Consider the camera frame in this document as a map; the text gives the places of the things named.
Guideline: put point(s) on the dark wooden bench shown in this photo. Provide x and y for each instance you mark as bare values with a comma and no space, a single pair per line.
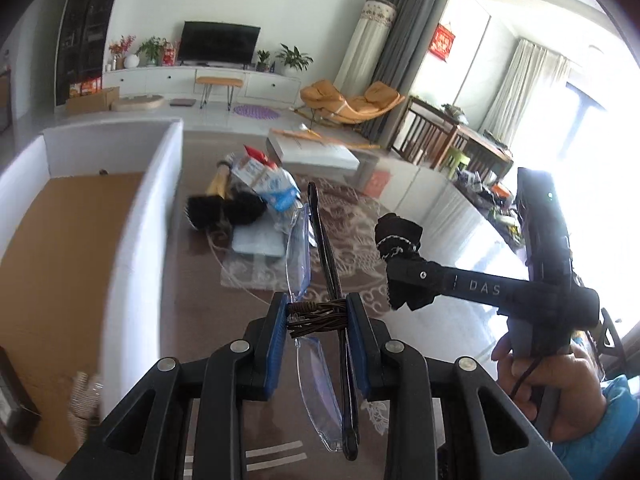
426,135

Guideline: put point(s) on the white storage box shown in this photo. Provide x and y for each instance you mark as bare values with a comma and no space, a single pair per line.
85,215

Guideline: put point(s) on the green potted plant right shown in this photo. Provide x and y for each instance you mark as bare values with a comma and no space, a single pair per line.
293,61

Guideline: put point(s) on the red wrapped packet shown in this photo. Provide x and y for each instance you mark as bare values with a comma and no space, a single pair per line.
260,156

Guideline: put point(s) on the white tv cabinet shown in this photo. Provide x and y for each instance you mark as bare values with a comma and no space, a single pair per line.
173,82

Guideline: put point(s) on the wooden stool with black legs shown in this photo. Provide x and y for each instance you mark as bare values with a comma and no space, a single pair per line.
209,83

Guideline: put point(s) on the black velvet scrunchie right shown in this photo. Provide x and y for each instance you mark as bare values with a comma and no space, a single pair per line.
398,241

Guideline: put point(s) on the toothpicks in plastic bag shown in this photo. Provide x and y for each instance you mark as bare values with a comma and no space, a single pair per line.
285,220

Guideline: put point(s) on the red flower vase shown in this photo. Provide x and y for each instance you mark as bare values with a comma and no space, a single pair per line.
119,50

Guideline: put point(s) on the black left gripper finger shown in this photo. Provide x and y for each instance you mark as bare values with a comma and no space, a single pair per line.
482,288

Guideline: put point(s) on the black velvet scrunchie left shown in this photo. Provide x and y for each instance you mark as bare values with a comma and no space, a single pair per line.
214,212

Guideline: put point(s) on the dark display cabinet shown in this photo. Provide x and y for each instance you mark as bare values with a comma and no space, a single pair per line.
81,44

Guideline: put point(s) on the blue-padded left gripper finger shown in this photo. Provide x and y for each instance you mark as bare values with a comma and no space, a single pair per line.
443,416
196,407

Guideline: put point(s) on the blue white medicine box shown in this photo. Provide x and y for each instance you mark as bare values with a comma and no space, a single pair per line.
274,185

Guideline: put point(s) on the grey pad in plastic bag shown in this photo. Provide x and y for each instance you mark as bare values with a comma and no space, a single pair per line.
263,258

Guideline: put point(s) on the red wall decoration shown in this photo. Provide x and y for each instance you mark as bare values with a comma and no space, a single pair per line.
442,42

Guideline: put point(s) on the white flat box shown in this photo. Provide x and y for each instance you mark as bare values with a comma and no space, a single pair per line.
311,157

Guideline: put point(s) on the black television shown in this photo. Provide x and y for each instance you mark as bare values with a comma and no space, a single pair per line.
210,42

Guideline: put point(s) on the green potted plant left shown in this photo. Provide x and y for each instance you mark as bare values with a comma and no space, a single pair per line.
151,51

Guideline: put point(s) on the black velvet scrunchie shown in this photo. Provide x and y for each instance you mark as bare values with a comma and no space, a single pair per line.
214,212
398,241

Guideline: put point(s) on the green potted plant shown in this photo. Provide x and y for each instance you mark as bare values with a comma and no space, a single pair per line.
151,51
293,61

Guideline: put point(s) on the orange lounge chair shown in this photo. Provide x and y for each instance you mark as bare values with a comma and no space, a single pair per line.
327,103

